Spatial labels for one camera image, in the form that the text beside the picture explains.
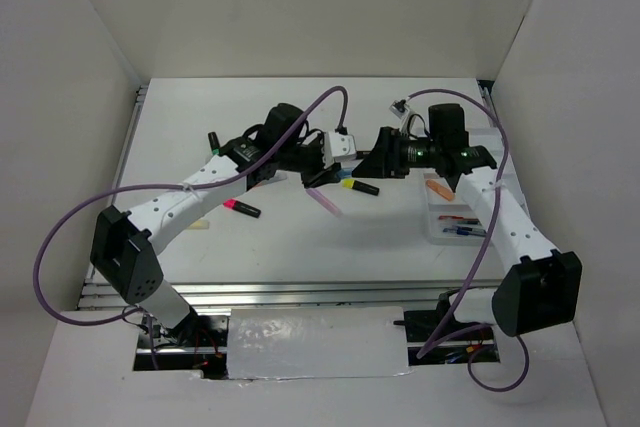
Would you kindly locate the pink black highlighter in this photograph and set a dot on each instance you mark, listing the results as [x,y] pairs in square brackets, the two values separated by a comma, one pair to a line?
[242,208]

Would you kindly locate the pink translucent highlighter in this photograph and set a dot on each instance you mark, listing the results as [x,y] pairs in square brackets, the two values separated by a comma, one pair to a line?
[324,202]

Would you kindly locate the blue translucent highlighter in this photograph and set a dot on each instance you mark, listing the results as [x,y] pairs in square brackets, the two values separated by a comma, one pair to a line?
[345,174]

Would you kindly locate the yellow black highlighter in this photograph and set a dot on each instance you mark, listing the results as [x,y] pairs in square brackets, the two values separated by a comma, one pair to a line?
[359,186]

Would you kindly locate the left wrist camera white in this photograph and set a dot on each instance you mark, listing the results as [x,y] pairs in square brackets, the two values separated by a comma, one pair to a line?
[338,148]

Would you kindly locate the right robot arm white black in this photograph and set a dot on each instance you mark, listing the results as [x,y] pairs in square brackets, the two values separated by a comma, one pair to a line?
[540,288]

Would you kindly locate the green black highlighter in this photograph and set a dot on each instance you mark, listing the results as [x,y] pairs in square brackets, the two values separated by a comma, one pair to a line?
[214,143]

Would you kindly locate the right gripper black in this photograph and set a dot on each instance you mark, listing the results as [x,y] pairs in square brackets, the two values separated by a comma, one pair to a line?
[382,161]

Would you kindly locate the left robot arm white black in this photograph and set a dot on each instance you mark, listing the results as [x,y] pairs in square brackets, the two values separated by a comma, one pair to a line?
[126,244]

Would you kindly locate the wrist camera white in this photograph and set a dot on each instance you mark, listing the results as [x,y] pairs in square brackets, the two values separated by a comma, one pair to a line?
[338,148]
[407,116]

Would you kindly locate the blue purple pen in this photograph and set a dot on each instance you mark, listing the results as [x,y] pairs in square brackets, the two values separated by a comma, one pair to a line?
[463,232]

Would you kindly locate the white foil cover panel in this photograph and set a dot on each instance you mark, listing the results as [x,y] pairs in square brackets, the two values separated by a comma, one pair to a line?
[316,343]

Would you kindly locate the red pen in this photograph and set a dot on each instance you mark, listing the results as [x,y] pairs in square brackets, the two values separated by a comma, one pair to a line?
[459,219]

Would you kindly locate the orange translucent highlighter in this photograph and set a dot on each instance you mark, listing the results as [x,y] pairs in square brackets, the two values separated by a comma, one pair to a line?
[441,190]

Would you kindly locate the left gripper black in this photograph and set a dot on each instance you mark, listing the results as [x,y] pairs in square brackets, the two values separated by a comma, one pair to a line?
[323,176]

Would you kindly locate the pale yellow highlighter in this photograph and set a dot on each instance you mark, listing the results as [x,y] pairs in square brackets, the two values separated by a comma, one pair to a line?
[200,224]

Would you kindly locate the aluminium frame rail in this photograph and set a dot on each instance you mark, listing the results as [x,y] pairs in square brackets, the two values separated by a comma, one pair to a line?
[227,295]

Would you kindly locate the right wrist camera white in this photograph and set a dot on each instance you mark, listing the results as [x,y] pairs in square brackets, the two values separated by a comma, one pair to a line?
[407,116]

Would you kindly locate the white compartment tray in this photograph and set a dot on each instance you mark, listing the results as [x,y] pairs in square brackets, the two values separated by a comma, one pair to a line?
[435,206]

